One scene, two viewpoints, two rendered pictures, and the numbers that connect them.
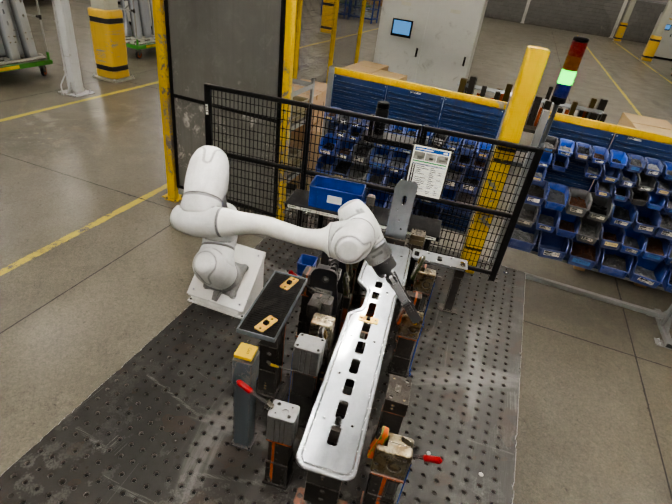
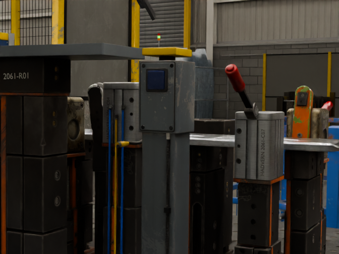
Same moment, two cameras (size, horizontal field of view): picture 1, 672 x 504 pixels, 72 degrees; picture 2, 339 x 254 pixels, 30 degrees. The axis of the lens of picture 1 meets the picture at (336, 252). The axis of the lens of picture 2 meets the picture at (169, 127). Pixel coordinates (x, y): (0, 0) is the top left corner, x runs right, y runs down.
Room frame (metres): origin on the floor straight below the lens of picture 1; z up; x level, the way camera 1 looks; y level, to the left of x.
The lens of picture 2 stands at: (0.77, 1.20, 1.09)
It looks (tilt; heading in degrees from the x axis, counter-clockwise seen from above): 3 degrees down; 286
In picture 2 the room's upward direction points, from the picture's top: 1 degrees clockwise
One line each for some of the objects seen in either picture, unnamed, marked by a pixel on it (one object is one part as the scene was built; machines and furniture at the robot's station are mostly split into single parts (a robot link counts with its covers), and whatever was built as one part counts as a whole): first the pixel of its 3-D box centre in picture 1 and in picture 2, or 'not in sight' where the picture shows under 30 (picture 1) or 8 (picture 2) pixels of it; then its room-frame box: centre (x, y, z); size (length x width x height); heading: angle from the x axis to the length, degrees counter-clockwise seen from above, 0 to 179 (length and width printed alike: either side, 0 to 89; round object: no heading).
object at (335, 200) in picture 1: (337, 195); not in sight; (2.43, 0.04, 1.10); 0.30 x 0.17 x 0.13; 83
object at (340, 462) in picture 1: (369, 324); (53, 131); (1.46, -0.18, 1.00); 1.38 x 0.22 x 0.02; 170
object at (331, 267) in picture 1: (325, 303); not in sight; (1.61, 0.01, 0.94); 0.18 x 0.13 x 0.49; 170
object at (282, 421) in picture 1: (280, 446); (258, 212); (0.93, 0.09, 0.88); 0.11 x 0.10 x 0.36; 80
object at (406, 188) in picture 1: (401, 210); not in sight; (2.20, -0.31, 1.17); 0.12 x 0.01 x 0.34; 80
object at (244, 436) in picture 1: (244, 400); (165, 199); (1.05, 0.24, 0.92); 0.08 x 0.08 x 0.44; 80
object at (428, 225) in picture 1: (363, 213); not in sight; (2.40, -0.13, 1.02); 0.90 x 0.22 x 0.03; 80
